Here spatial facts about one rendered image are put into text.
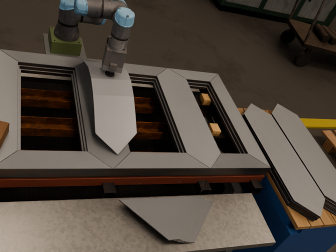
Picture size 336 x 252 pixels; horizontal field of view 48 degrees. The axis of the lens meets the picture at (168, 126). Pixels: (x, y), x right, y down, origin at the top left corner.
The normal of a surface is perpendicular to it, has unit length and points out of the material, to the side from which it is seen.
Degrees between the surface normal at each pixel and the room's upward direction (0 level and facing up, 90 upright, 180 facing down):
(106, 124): 33
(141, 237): 0
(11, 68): 0
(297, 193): 0
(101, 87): 19
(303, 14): 90
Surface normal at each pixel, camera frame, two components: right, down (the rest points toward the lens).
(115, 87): 0.40, -0.43
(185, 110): 0.31, -0.71
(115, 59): 0.11, 0.69
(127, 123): 0.43, -0.21
